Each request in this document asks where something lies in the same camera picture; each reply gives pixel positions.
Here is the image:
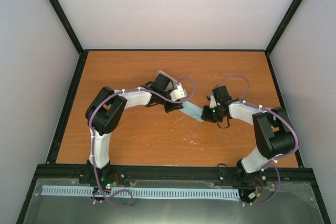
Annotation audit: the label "light blue cleaning cloth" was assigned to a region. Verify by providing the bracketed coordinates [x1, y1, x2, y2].
[180, 101, 203, 122]

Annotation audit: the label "pink glasses case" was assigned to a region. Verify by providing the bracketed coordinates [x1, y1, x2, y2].
[157, 70, 178, 88]

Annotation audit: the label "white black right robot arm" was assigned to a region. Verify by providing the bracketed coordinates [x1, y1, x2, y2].
[201, 86, 299, 184]

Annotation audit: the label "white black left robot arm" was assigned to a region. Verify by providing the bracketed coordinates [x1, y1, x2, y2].
[85, 73, 187, 184]

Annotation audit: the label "clear plastic front sheet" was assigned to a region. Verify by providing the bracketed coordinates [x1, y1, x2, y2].
[24, 179, 323, 223]

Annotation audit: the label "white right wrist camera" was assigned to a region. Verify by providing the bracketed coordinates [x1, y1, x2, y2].
[207, 94, 217, 109]

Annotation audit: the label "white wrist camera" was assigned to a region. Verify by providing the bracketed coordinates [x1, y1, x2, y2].
[207, 94, 217, 109]
[170, 83, 187, 102]

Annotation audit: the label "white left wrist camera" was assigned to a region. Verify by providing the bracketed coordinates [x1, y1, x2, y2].
[170, 83, 187, 102]

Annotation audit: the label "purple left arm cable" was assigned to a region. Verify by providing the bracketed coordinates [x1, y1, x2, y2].
[88, 77, 197, 206]

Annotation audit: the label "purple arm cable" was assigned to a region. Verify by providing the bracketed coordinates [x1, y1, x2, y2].
[214, 76, 299, 207]
[88, 77, 197, 206]

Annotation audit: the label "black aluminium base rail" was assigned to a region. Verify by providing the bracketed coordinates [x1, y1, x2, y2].
[35, 164, 314, 189]

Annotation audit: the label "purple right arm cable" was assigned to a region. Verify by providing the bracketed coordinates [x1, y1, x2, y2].
[214, 76, 299, 207]

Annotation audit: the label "black enclosure frame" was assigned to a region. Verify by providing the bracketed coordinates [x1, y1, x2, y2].
[15, 0, 332, 224]

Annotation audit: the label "light blue slotted cable duct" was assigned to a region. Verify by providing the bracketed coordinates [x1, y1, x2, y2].
[40, 185, 240, 201]

